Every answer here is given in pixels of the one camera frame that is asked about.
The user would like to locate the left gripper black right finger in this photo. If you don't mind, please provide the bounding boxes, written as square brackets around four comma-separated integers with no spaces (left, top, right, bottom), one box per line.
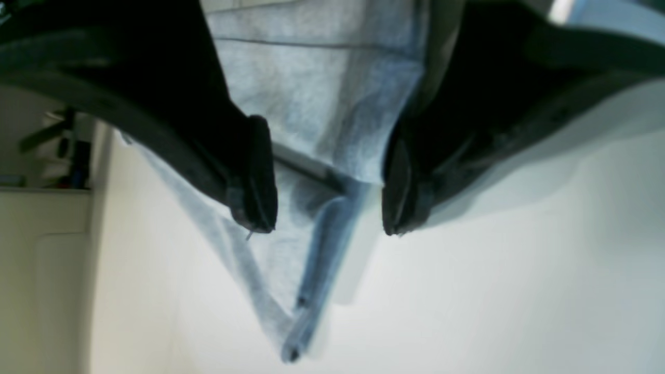
[382,1,664,236]

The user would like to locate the grey T-shirt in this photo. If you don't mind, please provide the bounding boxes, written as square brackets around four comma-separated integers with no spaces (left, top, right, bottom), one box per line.
[136,1,430,364]

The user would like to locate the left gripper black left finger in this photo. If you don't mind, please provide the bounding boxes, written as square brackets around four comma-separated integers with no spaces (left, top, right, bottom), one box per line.
[1,1,278,233]

